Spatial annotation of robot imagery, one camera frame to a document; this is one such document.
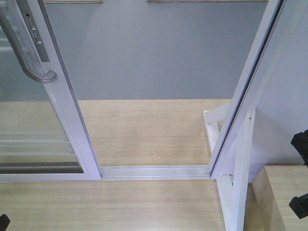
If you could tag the white triangular support brace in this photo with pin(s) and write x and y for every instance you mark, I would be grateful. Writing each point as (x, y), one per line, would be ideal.
(232, 178)

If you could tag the door lock latch plate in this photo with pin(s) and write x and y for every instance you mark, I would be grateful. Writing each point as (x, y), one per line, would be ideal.
(35, 35)

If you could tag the white framed sliding glass door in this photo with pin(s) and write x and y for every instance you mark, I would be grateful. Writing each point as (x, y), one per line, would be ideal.
(43, 136)

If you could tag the white door frame post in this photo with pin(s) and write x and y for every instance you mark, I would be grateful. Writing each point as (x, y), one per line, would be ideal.
(274, 83)

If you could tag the light wooden box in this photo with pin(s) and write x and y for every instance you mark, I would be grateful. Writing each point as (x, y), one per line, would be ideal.
(270, 190)

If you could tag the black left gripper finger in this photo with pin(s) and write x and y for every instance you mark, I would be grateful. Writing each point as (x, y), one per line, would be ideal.
(4, 222)

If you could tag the light wooden floor platform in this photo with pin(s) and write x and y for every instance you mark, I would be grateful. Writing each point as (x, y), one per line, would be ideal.
(127, 132)

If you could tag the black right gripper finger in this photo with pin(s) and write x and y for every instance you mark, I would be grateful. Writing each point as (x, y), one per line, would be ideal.
(300, 142)
(300, 206)

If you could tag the aluminium door floor track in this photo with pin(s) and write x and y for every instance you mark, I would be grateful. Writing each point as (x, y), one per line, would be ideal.
(165, 172)

